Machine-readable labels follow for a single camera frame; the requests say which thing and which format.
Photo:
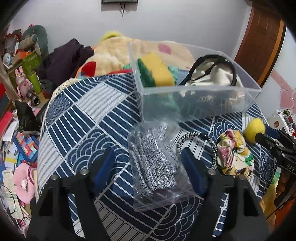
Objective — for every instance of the green cardboard box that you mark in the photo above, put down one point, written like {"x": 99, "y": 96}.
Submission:
{"x": 25, "y": 63}

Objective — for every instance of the floral scrunchie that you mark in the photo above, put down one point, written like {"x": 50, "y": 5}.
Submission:
{"x": 233, "y": 150}

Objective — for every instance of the blue patterned cloth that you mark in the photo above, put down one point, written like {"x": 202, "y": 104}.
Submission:
{"x": 97, "y": 115}

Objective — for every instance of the clear plastic box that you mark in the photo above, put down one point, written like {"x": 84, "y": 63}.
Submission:
{"x": 161, "y": 102}

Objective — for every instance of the white cloth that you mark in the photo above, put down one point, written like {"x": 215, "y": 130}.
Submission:
{"x": 215, "y": 76}

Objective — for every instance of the person's right hand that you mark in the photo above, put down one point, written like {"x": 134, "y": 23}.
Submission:
{"x": 282, "y": 185}

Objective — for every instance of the black headband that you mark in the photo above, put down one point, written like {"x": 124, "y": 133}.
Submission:
{"x": 233, "y": 69}

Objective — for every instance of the pile of papers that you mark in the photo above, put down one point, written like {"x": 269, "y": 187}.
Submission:
{"x": 9, "y": 143}

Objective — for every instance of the yellow pom-pom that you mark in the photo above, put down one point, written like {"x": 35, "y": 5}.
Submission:
{"x": 252, "y": 129}

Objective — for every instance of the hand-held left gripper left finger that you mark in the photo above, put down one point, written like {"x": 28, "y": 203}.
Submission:
{"x": 105, "y": 166}

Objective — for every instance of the beige plush blanket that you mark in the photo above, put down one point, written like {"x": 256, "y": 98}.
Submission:
{"x": 111, "y": 55}

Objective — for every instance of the bagged black-white speckled cloth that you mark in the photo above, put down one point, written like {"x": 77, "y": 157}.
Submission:
{"x": 152, "y": 166}

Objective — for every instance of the green bottle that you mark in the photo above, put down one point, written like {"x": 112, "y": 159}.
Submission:
{"x": 35, "y": 82}

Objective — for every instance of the dark purple clothes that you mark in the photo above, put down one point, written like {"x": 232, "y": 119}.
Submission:
{"x": 64, "y": 58}

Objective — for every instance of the grey plush toy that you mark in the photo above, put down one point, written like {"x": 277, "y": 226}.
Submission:
{"x": 34, "y": 37}

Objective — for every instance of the brown wooden door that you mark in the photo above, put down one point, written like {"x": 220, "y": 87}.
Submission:
{"x": 261, "y": 44}

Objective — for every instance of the black plastic bag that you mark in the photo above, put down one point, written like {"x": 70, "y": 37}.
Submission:
{"x": 26, "y": 115}

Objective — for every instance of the colourful striped box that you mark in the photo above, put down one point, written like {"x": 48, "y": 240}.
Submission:
{"x": 26, "y": 147}

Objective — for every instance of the white case with stickers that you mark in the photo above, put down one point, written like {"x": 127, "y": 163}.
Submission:
{"x": 281, "y": 120}

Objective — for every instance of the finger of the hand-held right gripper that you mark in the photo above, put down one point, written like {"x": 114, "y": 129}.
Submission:
{"x": 271, "y": 131}
{"x": 263, "y": 140}

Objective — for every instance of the pink rabbit figurine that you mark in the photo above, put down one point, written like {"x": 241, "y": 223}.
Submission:
{"x": 23, "y": 83}

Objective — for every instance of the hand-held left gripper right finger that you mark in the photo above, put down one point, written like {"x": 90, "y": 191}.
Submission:
{"x": 192, "y": 172}

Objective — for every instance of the yellow green sponge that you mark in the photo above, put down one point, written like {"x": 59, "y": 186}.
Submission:
{"x": 157, "y": 69}

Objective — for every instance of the pink plush toy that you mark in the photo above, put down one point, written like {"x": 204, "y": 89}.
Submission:
{"x": 22, "y": 183}

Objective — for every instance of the teal cloth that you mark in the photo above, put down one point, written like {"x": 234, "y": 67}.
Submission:
{"x": 175, "y": 71}

